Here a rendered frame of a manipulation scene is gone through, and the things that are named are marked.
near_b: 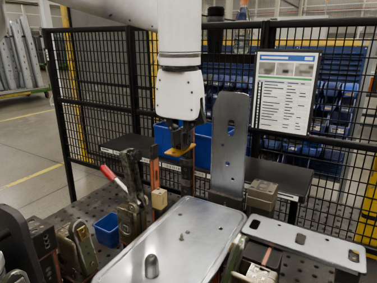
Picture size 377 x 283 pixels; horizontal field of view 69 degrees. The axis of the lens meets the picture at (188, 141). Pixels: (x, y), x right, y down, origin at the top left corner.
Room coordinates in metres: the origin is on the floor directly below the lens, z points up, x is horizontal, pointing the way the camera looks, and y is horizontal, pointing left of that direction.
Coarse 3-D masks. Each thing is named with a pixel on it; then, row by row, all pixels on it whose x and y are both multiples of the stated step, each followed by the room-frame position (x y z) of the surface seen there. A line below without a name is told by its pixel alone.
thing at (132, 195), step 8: (120, 152) 0.65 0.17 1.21; (128, 152) 0.66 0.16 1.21; (136, 152) 0.64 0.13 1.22; (128, 160) 0.64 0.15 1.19; (136, 160) 0.63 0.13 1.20; (128, 168) 0.64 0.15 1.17; (136, 168) 0.66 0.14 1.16; (128, 176) 0.64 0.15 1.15; (136, 176) 0.66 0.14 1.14; (128, 184) 0.64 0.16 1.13; (136, 184) 0.66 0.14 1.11; (128, 192) 0.64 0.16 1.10; (136, 192) 0.65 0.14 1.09; (136, 200) 0.63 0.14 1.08; (144, 200) 0.66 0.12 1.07
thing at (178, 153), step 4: (176, 144) 0.58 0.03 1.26; (180, 144) 0.58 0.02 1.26; (192, 144) 0.60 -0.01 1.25; (172, 148) 0.58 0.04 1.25; (176, 148) 0.57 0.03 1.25; (180, 148) 0.57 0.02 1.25; (188, 148) 0.58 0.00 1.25; (164, 152) 0.55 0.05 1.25; (168, 152) 0.55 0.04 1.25; (172, 152) 0.56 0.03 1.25; (176, 152) 0.55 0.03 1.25; (180, 152) 0.55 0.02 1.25; (184, 152) 0.55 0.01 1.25; (176, 156) 0.53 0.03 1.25
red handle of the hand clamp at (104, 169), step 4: (100, 168) 0.70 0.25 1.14; (104, 168) 0.70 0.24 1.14; (108, 168) 0.70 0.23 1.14; (104, 172) 0.69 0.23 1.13; (108, 172) 0.69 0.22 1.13; (112, 172) 0.70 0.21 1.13; (108, 176) 0.68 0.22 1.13; (112, 176) 0.68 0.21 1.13; (116, 176) 0.69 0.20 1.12; (112, 180) 0.68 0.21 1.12; (116, 180) 0.68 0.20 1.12; (120, 180) 0.69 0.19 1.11; (116, 184) 0.67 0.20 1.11; (120, 184) 0.67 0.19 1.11; (120, 188) 0.67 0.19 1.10; (124, 188) 0.67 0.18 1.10; (124, 192) 0.66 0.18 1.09; (140, 200) 0.66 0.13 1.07; (140, 204) 0.65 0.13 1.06
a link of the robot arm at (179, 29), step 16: (160, 0) 0.55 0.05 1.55; (176, 0) 0.53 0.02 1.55; (192, 0) 0.54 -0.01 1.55; (160, 16) 0.55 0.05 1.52; (176, 16) 0.53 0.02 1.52; (192, 16) 0.54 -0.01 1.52; (160, 32) 0.55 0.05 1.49; (176, 32) 0.54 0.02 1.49; (192, 32) 0.54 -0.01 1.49; (160, 48) 0.56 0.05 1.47; (176, 48) 0.54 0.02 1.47; (192, 48) 0.54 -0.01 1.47
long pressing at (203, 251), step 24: (168, 216) 0.68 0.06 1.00; (192, 216) 0.68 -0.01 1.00; (216, 216) 0.68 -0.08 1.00; (240, 216) 0.68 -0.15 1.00; (144, 240) 0.57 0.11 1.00; (168, 240) 0.57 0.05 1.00; (192, 240) 0.57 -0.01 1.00; (216, 240) 0.57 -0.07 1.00; (120, 264) 0.49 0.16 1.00; (168, 264) 0.49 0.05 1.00; (192, 264) 0.49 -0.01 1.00; (216, 264) 0.50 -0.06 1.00
